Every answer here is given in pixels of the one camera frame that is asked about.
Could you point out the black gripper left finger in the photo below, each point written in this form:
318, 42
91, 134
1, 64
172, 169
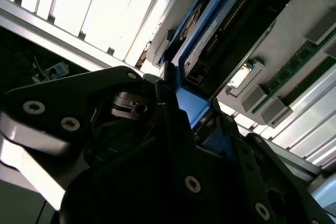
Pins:
52, 95

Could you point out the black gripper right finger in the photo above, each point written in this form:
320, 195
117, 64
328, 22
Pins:
258, 197

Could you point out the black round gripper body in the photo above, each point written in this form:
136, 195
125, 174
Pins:
126, 197

